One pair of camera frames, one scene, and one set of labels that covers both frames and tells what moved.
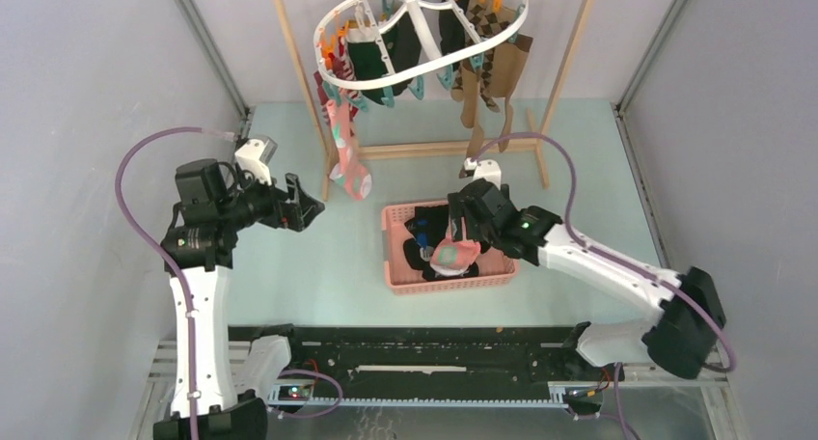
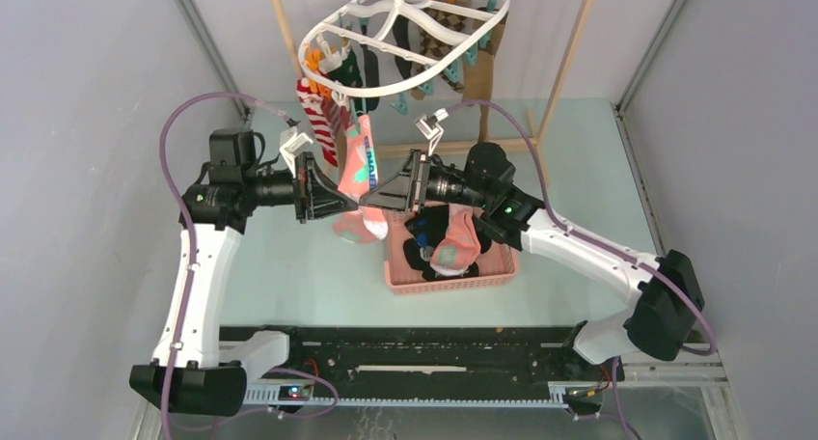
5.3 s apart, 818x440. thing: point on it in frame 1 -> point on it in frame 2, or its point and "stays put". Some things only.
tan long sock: [508, 66] -> [484, 80]
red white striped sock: [349, 73] -> [325, 118]
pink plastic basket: [405, 279] stays put
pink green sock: [348, 173] -> [358, 178]
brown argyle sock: [487, 19] -> [431, 43]
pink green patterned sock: [451, 257] stays put
